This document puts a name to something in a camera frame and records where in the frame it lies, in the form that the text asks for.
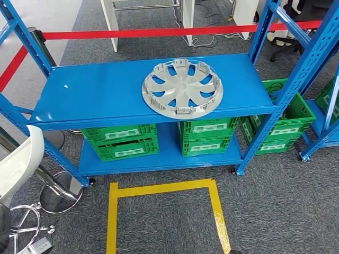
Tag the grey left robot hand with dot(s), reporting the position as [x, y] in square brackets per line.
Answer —
[4, 228]

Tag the white plastic body part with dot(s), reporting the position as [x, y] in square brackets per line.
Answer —
[21, 164]

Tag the blue metal shelf rack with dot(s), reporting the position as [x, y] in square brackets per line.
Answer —
[106, 91]

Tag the blue neighbouring shelf rack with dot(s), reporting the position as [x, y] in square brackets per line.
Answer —
[316, 122]

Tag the short red barrier belt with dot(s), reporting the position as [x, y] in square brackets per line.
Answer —
[13, 68]

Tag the yellow floor tape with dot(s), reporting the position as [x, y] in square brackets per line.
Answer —
[158, 189]

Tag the long red barrier belt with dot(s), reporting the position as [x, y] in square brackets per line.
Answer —
[132, 33]

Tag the grey wheel hubcap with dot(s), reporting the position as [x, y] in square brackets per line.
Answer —
[183, 86]

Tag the white table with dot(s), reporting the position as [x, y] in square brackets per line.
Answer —
[188, 21]

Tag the white desk panel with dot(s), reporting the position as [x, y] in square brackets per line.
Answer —
[245, 17]

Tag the open green plastic crate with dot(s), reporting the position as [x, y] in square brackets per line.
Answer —
[299, 115]

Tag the black office chair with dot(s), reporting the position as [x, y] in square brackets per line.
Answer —
[309, 10]

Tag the chrome stanchion post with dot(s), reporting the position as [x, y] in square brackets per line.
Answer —
[60, 200]

